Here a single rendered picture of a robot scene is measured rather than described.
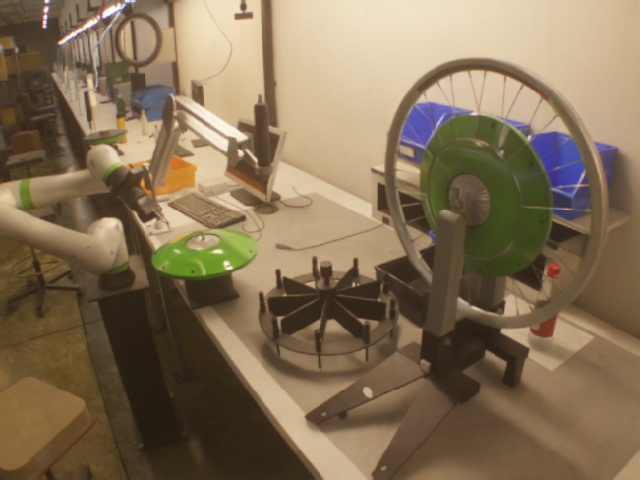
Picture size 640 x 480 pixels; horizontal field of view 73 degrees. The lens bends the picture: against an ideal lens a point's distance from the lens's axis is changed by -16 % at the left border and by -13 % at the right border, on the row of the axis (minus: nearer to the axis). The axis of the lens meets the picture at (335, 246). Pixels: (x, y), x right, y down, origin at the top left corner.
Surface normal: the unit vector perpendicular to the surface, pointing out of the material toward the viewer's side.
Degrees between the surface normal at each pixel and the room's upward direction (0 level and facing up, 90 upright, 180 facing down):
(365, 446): 0
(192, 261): 17
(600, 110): 90
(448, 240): 87
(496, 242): 99
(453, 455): 0
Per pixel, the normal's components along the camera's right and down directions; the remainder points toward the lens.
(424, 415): -0.27, -0.78
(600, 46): -0.84, 0.25
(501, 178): -0.68, 0.18
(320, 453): -0.03, -0.90
